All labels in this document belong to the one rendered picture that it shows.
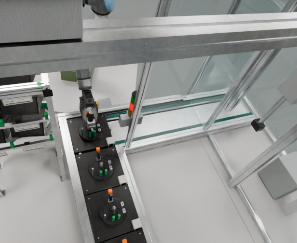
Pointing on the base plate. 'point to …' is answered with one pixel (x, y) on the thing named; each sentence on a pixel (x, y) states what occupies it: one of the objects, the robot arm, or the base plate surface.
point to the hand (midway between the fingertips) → (90, 121)
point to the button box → (102, 102)
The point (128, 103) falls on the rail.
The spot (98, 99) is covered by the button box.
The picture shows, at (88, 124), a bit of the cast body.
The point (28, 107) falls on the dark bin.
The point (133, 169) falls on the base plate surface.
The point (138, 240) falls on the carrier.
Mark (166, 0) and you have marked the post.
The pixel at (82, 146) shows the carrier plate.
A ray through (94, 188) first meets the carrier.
